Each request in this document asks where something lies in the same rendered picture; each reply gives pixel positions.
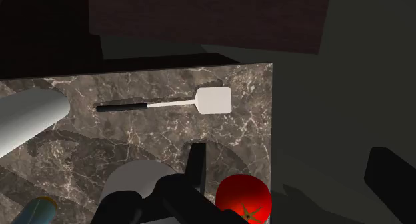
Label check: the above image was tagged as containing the red tomato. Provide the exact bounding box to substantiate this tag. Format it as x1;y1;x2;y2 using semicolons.
215;174;273;224

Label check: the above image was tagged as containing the white cylinder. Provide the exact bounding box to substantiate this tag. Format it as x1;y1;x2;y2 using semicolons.
0;87;71;159

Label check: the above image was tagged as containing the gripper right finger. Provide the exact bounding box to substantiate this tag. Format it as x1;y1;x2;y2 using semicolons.
363;147;416;224

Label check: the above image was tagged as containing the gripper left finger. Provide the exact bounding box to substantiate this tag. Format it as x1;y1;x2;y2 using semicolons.
91;142;249;224

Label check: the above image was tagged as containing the blue bottle with yellow ring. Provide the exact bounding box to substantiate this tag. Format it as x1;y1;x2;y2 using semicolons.
19;196;59;224

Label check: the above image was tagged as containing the white spatula with black handle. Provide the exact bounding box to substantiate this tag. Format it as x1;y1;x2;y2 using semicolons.
95;86;233;115

